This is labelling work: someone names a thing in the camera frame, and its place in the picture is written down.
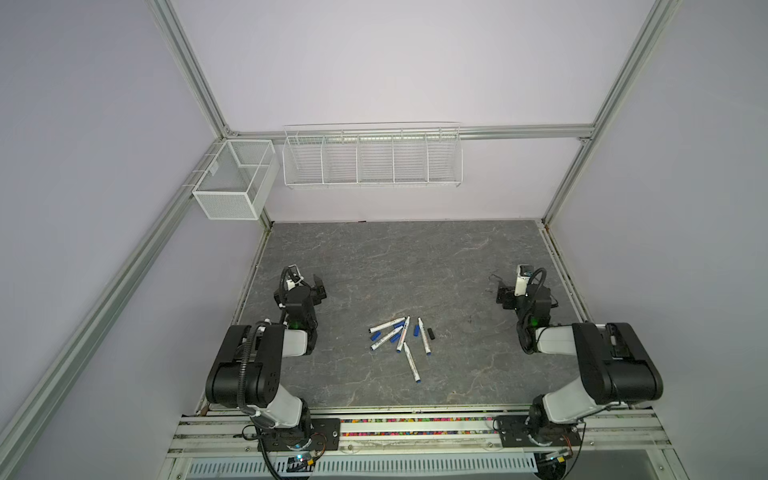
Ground black white marker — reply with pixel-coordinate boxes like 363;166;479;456
417;317;432;356

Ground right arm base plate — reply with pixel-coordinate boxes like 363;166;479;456
493;415;582;448

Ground blue white marker bottom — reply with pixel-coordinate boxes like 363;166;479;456
402;343;421;383

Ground white mesh box basket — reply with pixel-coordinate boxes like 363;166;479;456
193;139;279;221

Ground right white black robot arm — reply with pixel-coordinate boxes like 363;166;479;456
496;281;664;440

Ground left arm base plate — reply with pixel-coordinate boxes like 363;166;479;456
260;417;341;452

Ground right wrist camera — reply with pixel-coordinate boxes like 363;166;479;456
514;264;535;296

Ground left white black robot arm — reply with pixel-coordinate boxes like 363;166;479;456
205;265;327;437

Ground white wire shelf basket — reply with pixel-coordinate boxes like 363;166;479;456
282;122;464;188

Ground white vented cable tray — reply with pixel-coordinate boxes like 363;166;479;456
186;452;538;479

